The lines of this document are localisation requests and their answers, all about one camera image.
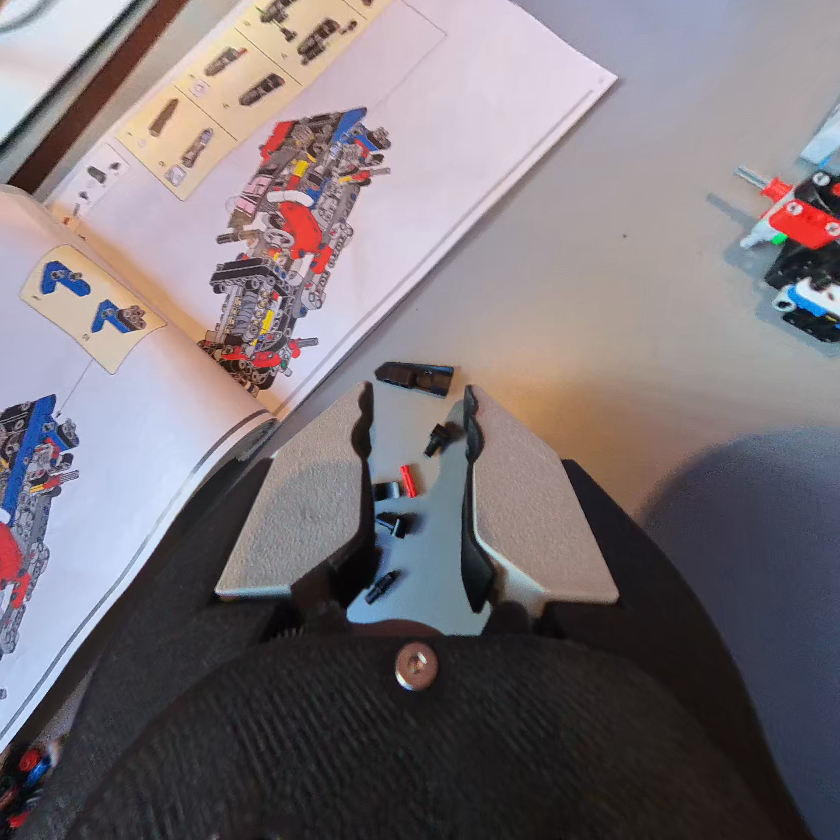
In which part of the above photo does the grey desk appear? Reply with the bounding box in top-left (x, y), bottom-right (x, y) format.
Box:
top-left (0, 0), bottom-right (840, 840)

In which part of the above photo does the open instruction booklet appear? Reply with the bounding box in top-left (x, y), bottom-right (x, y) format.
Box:
top-left (0, 0), bottom-right (619, 742)

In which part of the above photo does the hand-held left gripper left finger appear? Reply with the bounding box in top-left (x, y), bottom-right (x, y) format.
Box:
top-left (215, 381), bottom-right (385, 608)

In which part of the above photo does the partly built toy car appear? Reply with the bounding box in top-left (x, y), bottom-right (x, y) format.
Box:
top-left (735, 164), bottom-right (840, 342)

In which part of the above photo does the pile of toy building pieces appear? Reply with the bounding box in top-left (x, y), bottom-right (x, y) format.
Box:
top-left (0, 738), bottom-right (67, 831)

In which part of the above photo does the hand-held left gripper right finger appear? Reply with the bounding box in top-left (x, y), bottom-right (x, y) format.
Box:
top-left (461, 384), bottom-right (620, 613)

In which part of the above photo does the black toy clip piece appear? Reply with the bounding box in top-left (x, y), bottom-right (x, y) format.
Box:
top-left (374, 361), bottom-right (455, 398)

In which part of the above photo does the cluster of small pins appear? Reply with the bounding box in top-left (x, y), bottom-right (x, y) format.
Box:
top-left (366, 423), bottom-right (463, 605)

